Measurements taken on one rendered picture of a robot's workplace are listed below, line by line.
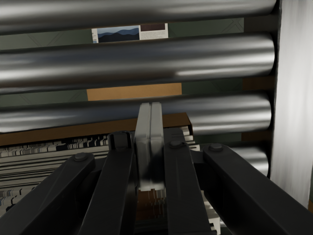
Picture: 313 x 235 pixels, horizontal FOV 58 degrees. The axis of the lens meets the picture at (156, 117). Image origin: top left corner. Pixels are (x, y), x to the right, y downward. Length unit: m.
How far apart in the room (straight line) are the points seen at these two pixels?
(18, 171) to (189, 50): 0.19
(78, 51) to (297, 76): 0.23
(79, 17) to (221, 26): 0.86
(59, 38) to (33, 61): 0.83
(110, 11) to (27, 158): 0.16
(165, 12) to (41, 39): 0.91
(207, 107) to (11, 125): 0.22
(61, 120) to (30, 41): 0.88
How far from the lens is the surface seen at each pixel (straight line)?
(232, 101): 0.32
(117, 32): 1.10
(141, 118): 0.17
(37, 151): 0.28
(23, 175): 0.24
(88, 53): 0.31
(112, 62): 0.30
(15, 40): 1.22
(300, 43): 0.33
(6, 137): 0.33
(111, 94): 1.14
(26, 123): 0.35
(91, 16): 0.31
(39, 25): 0.33
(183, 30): 1.10
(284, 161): 0.36
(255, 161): 0.35
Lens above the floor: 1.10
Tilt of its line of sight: 72 degrees down
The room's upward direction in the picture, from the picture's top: 180 degrees clockwise
